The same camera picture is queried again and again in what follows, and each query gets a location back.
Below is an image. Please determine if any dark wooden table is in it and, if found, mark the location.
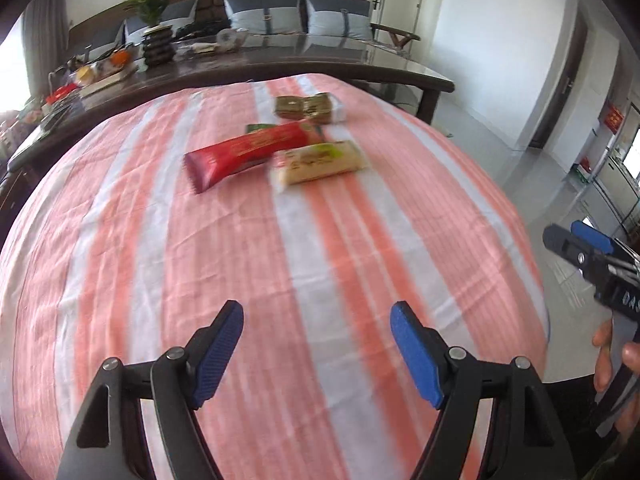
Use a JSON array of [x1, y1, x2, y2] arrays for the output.
[[5, 35, 456, 181]]

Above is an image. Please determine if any window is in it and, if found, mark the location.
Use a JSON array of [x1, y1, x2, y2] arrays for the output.
[[0, 15, 31, 111]]

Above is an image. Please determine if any person's dark clothing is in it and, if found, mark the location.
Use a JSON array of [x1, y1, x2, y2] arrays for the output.
[[542, 382, 640, 480]]

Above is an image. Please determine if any green potted plant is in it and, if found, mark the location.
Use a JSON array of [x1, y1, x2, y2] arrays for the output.
[[122, 0, 173, 28]]

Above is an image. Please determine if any long red snack packet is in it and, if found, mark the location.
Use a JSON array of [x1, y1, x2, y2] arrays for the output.
[[182, 122, 323, 195]]

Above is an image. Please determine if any grey curtain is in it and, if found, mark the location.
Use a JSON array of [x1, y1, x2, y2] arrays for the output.
[[20, 0, 68, 101]]

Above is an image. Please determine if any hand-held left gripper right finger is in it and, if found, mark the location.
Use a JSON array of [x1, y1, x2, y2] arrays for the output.
[[389, 301, 573, 480]]

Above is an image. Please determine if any black ribbed vase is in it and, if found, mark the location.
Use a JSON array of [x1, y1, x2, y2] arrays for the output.
[[140, 27, 177, 67]]

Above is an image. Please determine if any person's right hand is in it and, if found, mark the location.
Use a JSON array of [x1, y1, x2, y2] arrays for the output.
[[592, 317, 640, 438]]

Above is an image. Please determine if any red wall decoration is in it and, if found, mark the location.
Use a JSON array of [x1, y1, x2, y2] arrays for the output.
[[606, 102, 627, 134]]

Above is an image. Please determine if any clear tray with clutter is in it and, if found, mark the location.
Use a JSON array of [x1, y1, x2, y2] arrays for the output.
[[175, 30, 251, 56]]

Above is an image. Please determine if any wooden chair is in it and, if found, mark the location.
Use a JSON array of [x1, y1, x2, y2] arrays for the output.
[[372, 22, 421, 53]]

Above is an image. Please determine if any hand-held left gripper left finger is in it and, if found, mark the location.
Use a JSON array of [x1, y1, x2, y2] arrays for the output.
[[56, 300, 246, 480]]

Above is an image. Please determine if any brown green snack packet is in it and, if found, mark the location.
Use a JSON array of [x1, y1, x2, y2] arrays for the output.
[[274, 92, 346, 125]]

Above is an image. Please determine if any blue white cushion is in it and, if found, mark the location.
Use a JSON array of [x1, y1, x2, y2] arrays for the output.
[[302, 0, 375, 41], [124, 0, 201, 46], [220, 0, 303, 36]]

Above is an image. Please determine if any clear fruit tray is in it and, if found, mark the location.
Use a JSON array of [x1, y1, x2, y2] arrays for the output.
[[70, 50, 138, 86]]

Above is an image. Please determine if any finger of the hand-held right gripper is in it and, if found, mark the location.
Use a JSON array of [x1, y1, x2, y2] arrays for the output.
[[542, 224, 603, 283], [571, 219, 640, 266]]

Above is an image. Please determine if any pink white striped tablecloth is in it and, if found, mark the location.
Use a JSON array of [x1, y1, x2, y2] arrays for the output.
[[0, 74, 551, 480]]

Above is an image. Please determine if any cream snack packet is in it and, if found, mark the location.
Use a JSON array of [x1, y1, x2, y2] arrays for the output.
[[270, 141, 368, 192]]

